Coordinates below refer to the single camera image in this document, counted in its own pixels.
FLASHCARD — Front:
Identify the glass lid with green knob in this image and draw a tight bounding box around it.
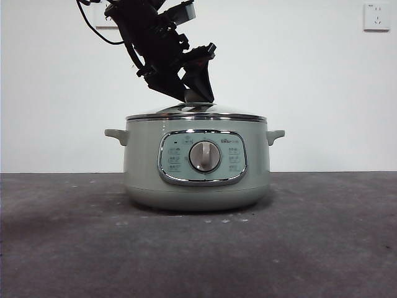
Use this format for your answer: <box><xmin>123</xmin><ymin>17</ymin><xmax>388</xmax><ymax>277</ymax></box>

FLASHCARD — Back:
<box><xmin>125</xmin><ymin>89</ymin><xmax>268</xmax><ymax>122</ymax></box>

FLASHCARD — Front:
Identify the pale green electric cooking pot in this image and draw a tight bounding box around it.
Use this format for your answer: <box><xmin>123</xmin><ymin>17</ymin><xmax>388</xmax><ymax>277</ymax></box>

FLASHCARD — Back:
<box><xmin>104</xmin><ymin>119</ymin><xmax>286</xmax><ymax>213</ymax></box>

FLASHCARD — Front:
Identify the black cable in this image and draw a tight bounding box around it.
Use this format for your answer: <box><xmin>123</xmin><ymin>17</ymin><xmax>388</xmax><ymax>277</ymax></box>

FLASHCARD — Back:
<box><xmin>76</xmin><ymin>0</ymin><xmax>125</xmax><ymax>45</ymax></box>

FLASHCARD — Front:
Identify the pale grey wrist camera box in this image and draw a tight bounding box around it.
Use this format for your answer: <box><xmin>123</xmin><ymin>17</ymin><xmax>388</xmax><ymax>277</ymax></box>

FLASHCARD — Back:
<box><xmin>168</xmin><ymin>0</ymin><xmax>197</xmax><ymax>25</ymax></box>

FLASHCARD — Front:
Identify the white wall socket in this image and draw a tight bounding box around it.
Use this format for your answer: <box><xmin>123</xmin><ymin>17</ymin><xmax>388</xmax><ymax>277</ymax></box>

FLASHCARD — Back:
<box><xmin>95</xmin><ymin>0</ymin><xmax>120</xmax><ymax>30</ymax></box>
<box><xmin>363</xmin><ymin>3</ymin><xmax>391</xmax><ymax>33</ymax></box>

